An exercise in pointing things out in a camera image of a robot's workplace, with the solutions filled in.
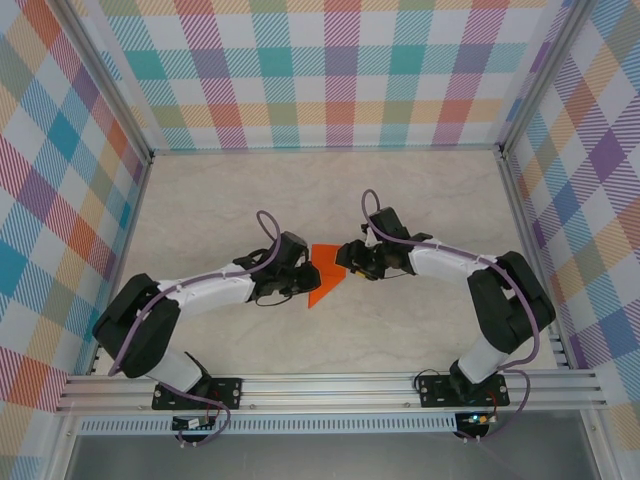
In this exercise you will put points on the orange paper sheet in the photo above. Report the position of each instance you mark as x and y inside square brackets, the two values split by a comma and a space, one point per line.
[325, 292]

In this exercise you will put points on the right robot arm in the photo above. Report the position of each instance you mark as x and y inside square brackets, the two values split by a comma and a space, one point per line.
[445, 265]

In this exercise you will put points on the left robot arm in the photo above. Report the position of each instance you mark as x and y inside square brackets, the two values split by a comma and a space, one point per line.
[210, 296]

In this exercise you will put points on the black circuit board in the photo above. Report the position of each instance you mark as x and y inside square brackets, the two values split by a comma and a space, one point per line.
[190, 424]

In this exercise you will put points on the small circuit board green light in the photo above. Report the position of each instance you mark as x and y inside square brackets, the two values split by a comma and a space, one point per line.
[475, 419]

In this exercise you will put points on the grey metal panel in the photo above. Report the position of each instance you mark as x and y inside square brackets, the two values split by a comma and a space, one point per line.
[325, 460]

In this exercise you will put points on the aluminium frame floor rail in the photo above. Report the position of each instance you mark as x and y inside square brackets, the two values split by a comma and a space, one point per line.
[530, 250]
[122, 260]
[325, 149]

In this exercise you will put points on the wide aluminium mounting rail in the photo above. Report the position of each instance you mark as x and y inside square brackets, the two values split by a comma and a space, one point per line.
[325, 390]

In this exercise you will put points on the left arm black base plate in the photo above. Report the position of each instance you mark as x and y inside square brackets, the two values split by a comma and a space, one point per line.
[227, 392]

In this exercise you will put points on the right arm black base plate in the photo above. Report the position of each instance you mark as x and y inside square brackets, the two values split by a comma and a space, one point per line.
[435, 392]

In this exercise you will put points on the aluminium frame post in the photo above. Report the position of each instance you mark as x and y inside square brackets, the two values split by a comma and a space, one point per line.
[542, 75]
[107, 80]

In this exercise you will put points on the aluminium frame leg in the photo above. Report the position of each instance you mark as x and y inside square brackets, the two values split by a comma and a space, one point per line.
[600, 450]
[60, 450]

